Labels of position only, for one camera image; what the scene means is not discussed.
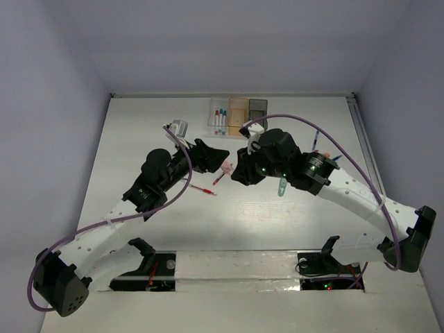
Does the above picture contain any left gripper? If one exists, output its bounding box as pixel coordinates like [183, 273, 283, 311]
[160, 137, 228, 193]

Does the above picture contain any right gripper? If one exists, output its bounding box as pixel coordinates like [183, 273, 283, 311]
[231, 142, 289, 186]

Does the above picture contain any pink highlighter marker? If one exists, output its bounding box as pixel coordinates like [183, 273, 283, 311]
[221, 160, 234, 175]

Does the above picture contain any red gel pen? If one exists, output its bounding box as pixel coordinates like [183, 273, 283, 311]
[212, 173, 225, 186]

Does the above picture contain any green highlighter marker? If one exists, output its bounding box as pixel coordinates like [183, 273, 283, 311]
[277, 178, 288, 197]

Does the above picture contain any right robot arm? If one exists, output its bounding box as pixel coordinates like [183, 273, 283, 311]
[231, 124, 436, 273]

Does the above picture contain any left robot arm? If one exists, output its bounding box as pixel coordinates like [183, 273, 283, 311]
[26, 139, 229, 317]

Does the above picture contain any red pen thin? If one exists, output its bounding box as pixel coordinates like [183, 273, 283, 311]
[189, 184, 217, 196]

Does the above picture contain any clear plastic container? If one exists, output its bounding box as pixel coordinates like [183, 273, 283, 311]
[207, 97, 229, 136]

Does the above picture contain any blue capped white marker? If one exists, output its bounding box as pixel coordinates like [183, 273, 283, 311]
[222, 110, 227, 127]

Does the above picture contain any grey plastic container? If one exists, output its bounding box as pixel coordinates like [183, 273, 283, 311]
[248, 99, 268, 121]

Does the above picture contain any orange plastic container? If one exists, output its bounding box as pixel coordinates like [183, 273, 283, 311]
[228, 97, 248, 136]

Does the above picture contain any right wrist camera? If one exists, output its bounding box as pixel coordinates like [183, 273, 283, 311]
[239, 121, 265, 150]

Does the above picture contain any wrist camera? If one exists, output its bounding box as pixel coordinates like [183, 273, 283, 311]
[239, 121, 265, 150]
[165, 119, 188, 138]

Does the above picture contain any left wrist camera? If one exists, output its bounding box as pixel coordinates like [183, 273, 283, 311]
[165, 119, 188, 138]

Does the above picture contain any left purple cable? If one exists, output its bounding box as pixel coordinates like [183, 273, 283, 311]
[26, 126, 194, 311]

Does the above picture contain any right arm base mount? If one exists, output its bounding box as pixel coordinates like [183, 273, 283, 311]
[295, 236, 365, 291]

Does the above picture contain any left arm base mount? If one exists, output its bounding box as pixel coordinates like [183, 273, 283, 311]
[110, 237, 176, 292]

